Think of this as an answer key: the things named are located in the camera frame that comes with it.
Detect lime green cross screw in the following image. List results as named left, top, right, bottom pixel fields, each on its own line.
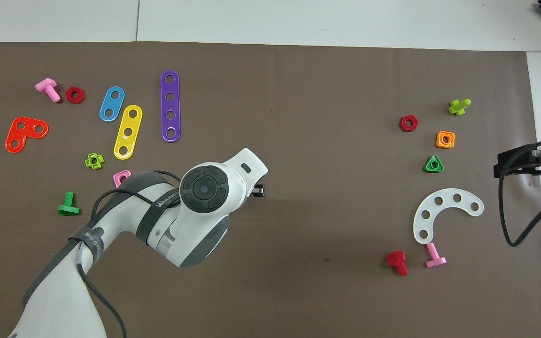
left=448, top=99, right=471, bottom=116

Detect green triangle nut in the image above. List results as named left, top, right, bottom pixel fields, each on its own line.
left=423, top=155, right=445, bottom=173

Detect orange L-shaped plate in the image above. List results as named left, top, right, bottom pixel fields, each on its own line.
left=5, top=116, right=49, bottom=154

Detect purple four-hole strip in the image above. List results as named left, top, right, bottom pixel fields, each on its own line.
left=160, top=70, right=182, bottom=143

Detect orange square nut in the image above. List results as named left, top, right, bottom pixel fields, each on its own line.
left=435, top=131, right=456, bottom=149

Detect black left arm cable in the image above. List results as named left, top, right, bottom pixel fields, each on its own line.
left=76, top=170, right=181, bottom=338

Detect red plastic screw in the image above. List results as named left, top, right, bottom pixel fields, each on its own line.
left=386, top=251, right=409, bottom=277

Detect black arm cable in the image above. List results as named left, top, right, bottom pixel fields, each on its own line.
left=499, top=140, right=541, bottom=248
left=76, top=170, right=181, bottom=338

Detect brown table mat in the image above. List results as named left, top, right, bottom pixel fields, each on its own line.
left=0, top=41, right=541, bottom=338

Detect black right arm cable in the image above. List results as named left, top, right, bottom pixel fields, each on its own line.
left=499, top=140, right=541, bottom=248

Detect yellow three-hole strip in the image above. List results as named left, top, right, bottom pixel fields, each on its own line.
left=113, top=105, right=143, bottom=161

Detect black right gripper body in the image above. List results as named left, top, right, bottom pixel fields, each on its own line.
left=494, top=138, right=541, bottom=184

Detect white curved plate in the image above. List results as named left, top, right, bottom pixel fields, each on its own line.
left=413, top=188, right=485, bottom=245

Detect blue two-hole strip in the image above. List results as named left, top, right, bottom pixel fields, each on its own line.
left=99, top=86, right=125, bottom=123

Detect green plastic screw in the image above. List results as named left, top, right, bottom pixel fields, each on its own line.
left=58, top=191, right=81, bottom=216

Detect pink plastic screw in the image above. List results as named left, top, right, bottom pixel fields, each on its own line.
left=35, top=78, right=62, bottom=103
left=425, top=242, right=447, bottom=269

